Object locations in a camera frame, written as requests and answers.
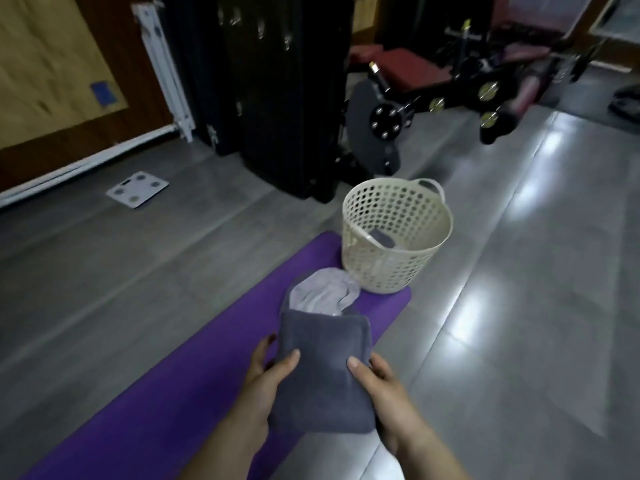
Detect person's left hand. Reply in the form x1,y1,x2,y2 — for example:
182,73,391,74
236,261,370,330
235,334,302,455

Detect person's right hand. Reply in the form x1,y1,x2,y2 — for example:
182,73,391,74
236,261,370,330
347,352,436,458

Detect whitish grey towel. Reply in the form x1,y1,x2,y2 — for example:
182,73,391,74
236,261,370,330
289,268,362,317

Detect white perforated laundry basket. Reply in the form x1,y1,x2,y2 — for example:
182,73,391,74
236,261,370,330
341,177,455,295

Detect purple yoga mat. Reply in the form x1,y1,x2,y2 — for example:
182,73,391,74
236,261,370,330
19,231,412,480

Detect white bathroom scale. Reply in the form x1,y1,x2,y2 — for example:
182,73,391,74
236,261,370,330
105,170,170,211

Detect red padded gym machine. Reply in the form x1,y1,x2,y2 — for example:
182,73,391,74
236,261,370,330
367,17,601,145

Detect dark red machine pad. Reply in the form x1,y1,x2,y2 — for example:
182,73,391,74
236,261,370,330
349,43,451,91

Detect blue label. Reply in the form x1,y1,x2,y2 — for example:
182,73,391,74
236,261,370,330
89,80,119,108

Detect black floor mat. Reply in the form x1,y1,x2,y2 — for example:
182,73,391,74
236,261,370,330
539,64,640,133

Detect stack of black weight plates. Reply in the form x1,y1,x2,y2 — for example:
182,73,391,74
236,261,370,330
607,84,640,121

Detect white vertical frame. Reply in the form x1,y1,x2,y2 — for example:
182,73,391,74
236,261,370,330
131,0,197,144

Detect beige wall board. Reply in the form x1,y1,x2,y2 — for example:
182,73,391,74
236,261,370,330
0,0,130,151

